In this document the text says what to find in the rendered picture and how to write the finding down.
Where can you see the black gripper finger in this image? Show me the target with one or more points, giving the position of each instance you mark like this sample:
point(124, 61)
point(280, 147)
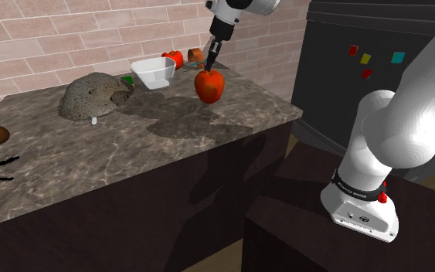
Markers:
point(214, 49)

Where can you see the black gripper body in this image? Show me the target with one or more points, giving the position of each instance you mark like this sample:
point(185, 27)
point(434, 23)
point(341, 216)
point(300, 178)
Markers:
point(221, 28)

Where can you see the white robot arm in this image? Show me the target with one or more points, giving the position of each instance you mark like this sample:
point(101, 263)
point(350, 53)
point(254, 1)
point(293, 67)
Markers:
point(398, 124)

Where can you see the red apple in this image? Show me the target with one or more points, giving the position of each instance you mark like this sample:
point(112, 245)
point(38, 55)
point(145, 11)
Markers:
point(209, 87)

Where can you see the small red fruit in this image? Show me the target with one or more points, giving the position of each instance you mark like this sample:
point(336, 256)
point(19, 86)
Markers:
point(175, 58)

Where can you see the white angular bowl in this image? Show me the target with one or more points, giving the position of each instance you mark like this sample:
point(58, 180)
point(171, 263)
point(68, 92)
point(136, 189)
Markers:
point(153, 71)

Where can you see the small green box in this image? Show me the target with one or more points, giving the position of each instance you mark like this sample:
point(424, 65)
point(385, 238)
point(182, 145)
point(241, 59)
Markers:
point(127, 80)

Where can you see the dark fridge with coloured magnets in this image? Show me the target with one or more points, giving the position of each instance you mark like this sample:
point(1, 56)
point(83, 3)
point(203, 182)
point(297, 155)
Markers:
point(326, 94)

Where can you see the speckled grey-brown dome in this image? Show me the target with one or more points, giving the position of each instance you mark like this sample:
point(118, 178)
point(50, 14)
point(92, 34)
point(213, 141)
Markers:
point(89, 96)

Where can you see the dark robot stand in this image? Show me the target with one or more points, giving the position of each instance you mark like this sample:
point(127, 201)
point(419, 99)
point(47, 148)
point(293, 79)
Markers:
point(300, 233)

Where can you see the dark brown counter cabinet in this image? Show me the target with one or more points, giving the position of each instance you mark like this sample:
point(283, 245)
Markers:
point(108, 226)

